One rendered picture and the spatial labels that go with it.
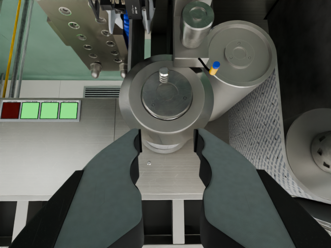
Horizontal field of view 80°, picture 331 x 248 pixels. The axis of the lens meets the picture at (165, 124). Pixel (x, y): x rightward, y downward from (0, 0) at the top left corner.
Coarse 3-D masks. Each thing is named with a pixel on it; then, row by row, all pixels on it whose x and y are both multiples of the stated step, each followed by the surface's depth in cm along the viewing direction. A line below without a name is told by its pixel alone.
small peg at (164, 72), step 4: (160, 68) 27; (164, 68) 27; (160, 72) 26; (164, 72) 26; (168, 72) 27; (160, 76) 27; (164, 76) 27; (168, 76) 28; (160, 80) 29; (164, 80) 28
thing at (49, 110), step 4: (44, 104) 63; (48, 104) 63; (52, 104) 63; (56, 104) 63; (44, 108) 63; (48, 108) 63; (52, 108) 63; (56, 108) 63; (44, 112) 62; (48, 112) 62; (52, 112) 62; (56, 112) 62; (40, 116) 62; (44, 116) 62; (48, 116) 62; (52, 116) 62; (56, 116) 62
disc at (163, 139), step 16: (144, 64) 32; (128, 80) 31; (208, 80) 32; (128, 96) 31; (208, 96) 31; (128, 112) 30; (208, 112) 31; (144, 128) 30; (192, 128) 30; (160, 144) 30
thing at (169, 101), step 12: (156, 72) 30; (144, 84) 29; (156, 84) 29; (168, 84) 30; (180, 84) 29; (144, 96) 29; (156, 96) 29; (168, 96) 29; (180, 96) 29; (192, 96) 29; (156, 108) 28; (168, 108) 28; (180, 108) 28; (168, 120) 30
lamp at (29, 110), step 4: (24, 104) 63; (28, 104) 63; (32, 104) 63; (36, 104) 63; (24, 108) 62; (28, 108) 63; (32, 108) 63; (36, 108) 63; (24, 112) 62; (28, 112) 62; (32, 112) 62; (36, 112) 62; (24, 116) 62; (28, 116) 62; (32, 116) 62; (36, 116) 62
